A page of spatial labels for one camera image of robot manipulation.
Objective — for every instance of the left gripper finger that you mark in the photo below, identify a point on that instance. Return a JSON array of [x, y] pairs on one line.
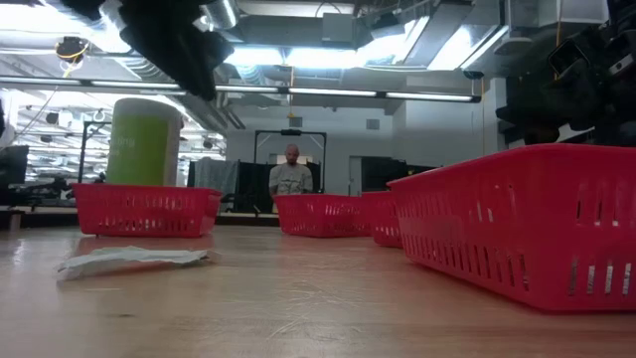
[[201, 79]]

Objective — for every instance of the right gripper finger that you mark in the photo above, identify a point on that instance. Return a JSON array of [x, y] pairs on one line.
[[529, 107], [576, 130]]

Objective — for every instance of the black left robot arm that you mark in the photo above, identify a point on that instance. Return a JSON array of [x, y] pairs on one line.
[[84, 7]]

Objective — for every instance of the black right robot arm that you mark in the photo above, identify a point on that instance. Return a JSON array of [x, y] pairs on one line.
[[623, 15]]

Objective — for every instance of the green white wipes canister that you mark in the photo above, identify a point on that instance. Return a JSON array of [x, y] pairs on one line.
[[141, 144]]

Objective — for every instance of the grey hanging cloth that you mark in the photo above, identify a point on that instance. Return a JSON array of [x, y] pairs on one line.
[[213, 174]]

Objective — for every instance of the black partition panel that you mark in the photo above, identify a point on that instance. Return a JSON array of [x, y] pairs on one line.
[[253, 186]]

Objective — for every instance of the bright ceiling light panel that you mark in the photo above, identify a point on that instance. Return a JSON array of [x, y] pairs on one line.
[[318, 57]]

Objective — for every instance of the long tube light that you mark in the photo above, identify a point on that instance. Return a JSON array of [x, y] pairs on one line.
[[323, 92]]

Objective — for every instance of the person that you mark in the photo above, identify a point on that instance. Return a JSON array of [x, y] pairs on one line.
[[290, 179]]

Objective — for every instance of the black cabinet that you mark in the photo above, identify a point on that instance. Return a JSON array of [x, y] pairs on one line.
[[387, 171]]

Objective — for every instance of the long plain white packet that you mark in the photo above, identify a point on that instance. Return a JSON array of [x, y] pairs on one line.
[[129, 261]]

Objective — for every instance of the black monitor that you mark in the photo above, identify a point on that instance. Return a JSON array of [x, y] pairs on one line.
[[14, 166]]

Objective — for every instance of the silver air duct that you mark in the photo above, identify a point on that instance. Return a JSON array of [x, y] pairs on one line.
[[221, 12]]

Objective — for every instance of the black gantry frame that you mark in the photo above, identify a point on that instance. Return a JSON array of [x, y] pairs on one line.
[[290, 132]]

